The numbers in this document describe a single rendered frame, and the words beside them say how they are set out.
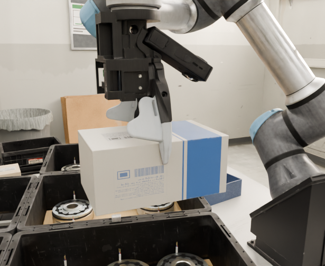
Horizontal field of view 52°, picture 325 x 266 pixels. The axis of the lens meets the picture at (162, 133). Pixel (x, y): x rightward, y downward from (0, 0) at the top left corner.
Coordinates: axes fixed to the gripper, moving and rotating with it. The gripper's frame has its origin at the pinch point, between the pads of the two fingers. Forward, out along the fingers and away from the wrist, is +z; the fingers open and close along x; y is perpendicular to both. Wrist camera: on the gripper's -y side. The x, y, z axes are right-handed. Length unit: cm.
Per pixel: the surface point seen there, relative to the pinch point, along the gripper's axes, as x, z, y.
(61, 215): -33.3, 25.1, 12.0
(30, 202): -28.6, 18.3, 18.4
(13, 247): -11.0, 18.2, 21.6
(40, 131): -262, 57, 9
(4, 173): -95, 34, 28
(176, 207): -31.9, 28.5, -19.1
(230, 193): -53, 39, -52
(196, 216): -8.9, 18.6, -13.1
